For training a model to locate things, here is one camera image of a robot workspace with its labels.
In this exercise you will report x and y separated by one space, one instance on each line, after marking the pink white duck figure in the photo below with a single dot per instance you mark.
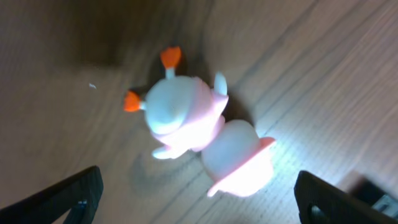
185 114

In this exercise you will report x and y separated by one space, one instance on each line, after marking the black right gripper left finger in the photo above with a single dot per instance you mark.
78 196

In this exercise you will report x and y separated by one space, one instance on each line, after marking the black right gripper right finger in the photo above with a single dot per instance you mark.
363 202

